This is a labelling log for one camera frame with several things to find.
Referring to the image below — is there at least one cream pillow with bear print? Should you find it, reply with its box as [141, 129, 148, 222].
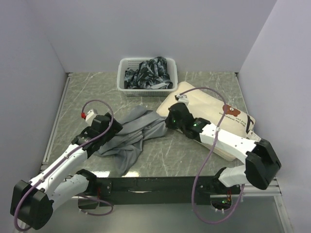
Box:
[155, 81, 262, 161]

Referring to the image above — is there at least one grey pillowcase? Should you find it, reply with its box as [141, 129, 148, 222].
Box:
[98, 105, 167, 176]

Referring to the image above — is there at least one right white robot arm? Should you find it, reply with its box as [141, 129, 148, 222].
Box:
[165, 102, 281, 194]

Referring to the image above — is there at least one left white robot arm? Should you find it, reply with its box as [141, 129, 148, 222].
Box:
[10, 112, 122, 232]

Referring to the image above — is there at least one dark patterned cloth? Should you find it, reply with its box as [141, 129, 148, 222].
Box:
[124, 57, 173, 90]

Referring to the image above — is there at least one white plastic basket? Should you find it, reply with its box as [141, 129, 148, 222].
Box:
[117, 56, 178, 97]

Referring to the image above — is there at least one black base beam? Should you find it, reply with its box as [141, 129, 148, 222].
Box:
[84, 176, 241, 205]

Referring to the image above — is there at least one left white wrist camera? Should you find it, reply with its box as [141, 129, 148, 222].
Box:
[81, 109, 98, 126]

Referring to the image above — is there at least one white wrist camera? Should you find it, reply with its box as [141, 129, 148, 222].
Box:
[81, 109, 98, 126]
[175, 94, 189, 103]

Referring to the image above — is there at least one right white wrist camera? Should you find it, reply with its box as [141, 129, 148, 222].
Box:
[175, 94, 189, 103]

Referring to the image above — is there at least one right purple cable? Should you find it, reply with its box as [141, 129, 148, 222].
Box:
[178, 87, 245, 223]

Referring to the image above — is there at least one purple cable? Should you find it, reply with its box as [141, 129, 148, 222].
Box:
[178, 87, 245, 223]
[13, 100, 115, 231]

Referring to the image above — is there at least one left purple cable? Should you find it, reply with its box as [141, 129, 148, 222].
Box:
[13, 100, 115, 231]

